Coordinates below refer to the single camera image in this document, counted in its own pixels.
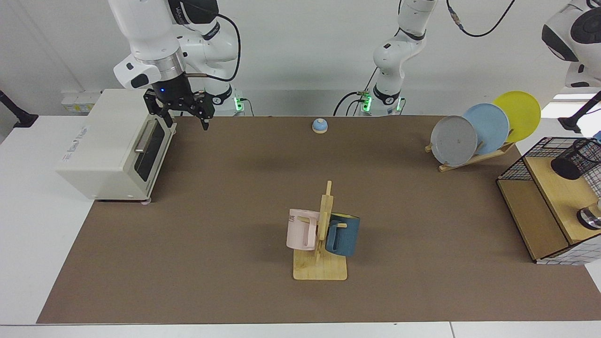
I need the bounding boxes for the black mesh pen holder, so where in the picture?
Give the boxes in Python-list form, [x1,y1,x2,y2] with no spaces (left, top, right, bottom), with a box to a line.
[551,139,601,198]

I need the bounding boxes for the pale toaster oven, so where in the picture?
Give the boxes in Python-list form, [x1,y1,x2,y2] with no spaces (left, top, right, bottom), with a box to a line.
[55,89,178,203]

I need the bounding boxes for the pink cup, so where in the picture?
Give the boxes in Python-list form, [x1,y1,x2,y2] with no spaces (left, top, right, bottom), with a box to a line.
[286,208,321,251]

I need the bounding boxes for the brown table cloth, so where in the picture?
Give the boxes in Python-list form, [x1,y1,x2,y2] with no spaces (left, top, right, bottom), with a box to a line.
[37,115,601,324]

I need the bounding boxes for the dark blue cup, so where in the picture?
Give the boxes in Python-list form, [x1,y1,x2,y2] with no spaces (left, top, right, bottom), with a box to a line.
[325,213,361,257]

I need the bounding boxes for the wooden cup stand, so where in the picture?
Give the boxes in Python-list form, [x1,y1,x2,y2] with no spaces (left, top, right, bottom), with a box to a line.
[293,181,348,281]

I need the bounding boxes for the grey plate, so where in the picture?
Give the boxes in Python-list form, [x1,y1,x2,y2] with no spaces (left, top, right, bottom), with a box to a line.
[430,115,478,167]

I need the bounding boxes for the wooden plate rack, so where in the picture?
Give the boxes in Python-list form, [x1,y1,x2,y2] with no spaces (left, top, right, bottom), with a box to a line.
[424,141,516,173]

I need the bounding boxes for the light blue plate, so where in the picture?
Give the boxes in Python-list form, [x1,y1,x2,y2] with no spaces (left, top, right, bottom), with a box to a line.
[462,103,510,155]

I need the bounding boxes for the yellow plate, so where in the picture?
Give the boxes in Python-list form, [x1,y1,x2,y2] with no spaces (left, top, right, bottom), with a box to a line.
[492,91,541,144]

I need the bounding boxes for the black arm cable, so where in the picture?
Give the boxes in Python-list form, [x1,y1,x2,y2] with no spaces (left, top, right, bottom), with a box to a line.
[446,0,517,38]
[185,13,242,83]

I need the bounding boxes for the black base cables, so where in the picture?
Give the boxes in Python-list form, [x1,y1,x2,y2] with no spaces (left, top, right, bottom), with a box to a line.
[333,70,378,116]

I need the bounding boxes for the wire basket with wooden floor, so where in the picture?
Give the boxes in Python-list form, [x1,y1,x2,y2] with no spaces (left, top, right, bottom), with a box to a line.
[497,137,601,266]

